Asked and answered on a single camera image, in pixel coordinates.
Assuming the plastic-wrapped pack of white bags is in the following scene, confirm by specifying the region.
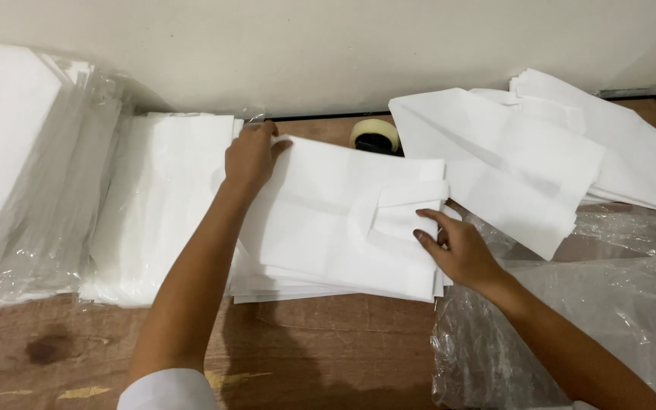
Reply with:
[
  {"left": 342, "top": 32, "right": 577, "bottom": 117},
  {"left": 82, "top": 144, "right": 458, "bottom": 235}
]
[{"left": 77, "top": 112, "right": 246, "bottom": 308}]

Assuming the person's right hand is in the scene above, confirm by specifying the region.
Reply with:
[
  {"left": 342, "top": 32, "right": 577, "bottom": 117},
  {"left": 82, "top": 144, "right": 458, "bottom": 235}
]
[{"left": 413, "top": 208, "right": 506, "bottom": 291}]

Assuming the stack of white non-woven bags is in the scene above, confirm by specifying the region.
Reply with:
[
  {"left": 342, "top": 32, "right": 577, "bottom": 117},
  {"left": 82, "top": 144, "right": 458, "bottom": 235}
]
[{"left": 228, "top": 251, "right": 454, "bottom": 305}]

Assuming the crumpled clear plastic sheet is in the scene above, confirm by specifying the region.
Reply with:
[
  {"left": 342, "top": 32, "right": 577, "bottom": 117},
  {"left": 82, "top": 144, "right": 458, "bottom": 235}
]
[{"left": 430, "top": 203, "right": 656, "bottom": 410}]

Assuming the white sleeve cuff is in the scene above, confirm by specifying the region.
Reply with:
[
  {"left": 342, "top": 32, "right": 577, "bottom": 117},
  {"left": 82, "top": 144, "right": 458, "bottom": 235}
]
[{"left": 116, "top": 368, "right": 219, "bottom": 410}]

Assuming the loose pile of white bags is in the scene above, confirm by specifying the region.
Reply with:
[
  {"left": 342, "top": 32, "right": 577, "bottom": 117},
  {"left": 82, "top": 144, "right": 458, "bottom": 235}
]
[{"left": 387, "top": 68, "right": 656, "bottom": 262}]

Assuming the clear tape roll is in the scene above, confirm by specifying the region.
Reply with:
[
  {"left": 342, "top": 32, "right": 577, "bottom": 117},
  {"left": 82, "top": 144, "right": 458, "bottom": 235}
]
[{"left": 350, "top": 118, "right": 403, "bottom": 156}]

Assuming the person's left hand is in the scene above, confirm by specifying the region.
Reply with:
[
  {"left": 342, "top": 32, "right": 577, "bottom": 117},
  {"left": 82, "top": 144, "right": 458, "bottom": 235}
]
[{"left": 224, "top": 120, "right": 294, "bottom": 191}]

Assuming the large plastic-wrapped white bag bundle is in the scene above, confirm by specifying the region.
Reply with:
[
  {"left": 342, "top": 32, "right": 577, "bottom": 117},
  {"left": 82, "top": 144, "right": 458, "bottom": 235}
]
[{"left": 0, "top": 43, "right": 135, "bottom": 306}]

